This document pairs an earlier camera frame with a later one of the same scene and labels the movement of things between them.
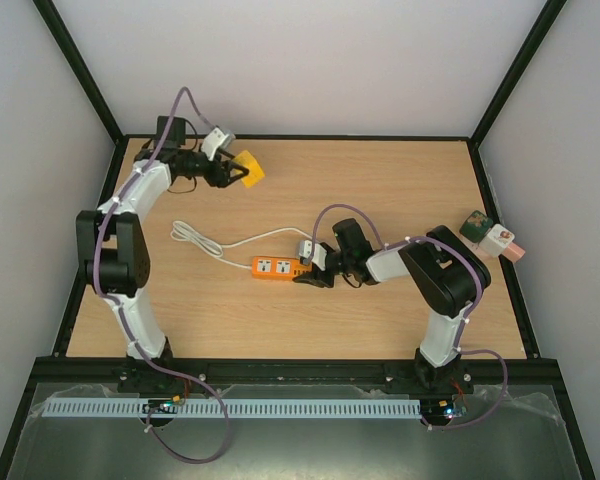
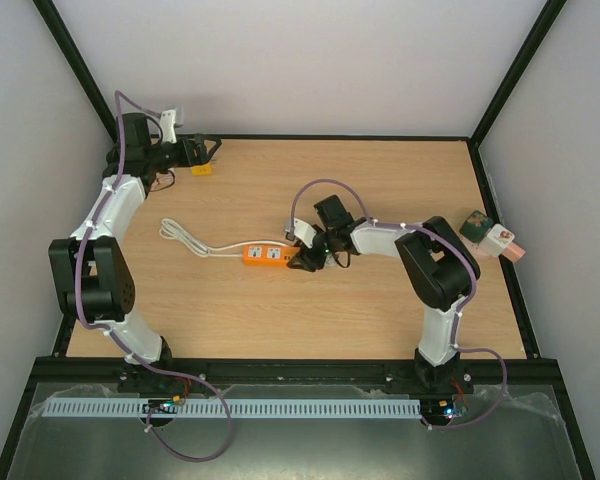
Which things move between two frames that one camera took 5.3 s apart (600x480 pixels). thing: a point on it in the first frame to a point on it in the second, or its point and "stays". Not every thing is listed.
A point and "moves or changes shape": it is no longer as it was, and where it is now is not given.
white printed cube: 496,241 stays
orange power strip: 278,268 to 267,254
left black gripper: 222,179 to 198,144
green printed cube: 475,226 stays
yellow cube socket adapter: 256,173 moves or changes shape
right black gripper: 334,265 to 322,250
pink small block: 513,252 stays
